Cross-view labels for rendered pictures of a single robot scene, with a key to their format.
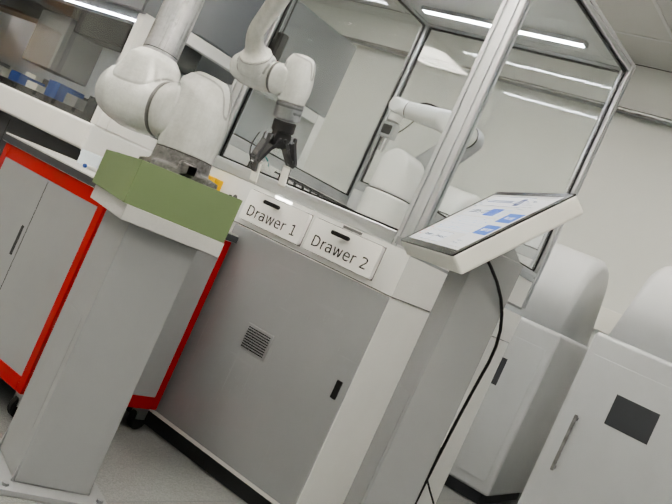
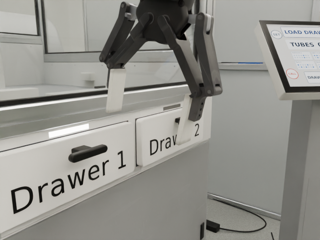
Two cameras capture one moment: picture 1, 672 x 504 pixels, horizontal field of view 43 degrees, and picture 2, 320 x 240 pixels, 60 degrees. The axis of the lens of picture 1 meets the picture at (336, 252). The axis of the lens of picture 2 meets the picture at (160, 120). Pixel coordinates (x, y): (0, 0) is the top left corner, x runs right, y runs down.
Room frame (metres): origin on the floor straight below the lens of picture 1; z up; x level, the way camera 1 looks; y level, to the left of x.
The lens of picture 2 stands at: (2.72, 0.70, 1.05)
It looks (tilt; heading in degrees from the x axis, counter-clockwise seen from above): 12 degrees down; 270
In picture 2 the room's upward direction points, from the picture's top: straight up
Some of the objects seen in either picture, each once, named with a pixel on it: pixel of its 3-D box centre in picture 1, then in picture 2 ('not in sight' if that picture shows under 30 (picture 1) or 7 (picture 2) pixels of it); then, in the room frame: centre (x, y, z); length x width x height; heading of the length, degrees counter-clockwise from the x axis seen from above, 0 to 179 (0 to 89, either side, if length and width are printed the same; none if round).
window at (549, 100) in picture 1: (539, 132); not in sight; (2.95, -0.47, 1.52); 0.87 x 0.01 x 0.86; 144
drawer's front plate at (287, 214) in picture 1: (274, 216); (75, 165); (2.87, 0.24, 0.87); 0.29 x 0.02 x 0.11; 54
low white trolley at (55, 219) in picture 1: (79, 286); not in sight; (2.87, 0.75, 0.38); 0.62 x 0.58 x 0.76; 54
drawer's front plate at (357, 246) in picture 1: (342, 247); (175, 131); (2.68, -0.01, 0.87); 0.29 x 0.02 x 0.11; 54
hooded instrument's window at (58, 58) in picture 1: (98, 77); not in sight; (4.16, 1.42, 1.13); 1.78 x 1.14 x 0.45; 54
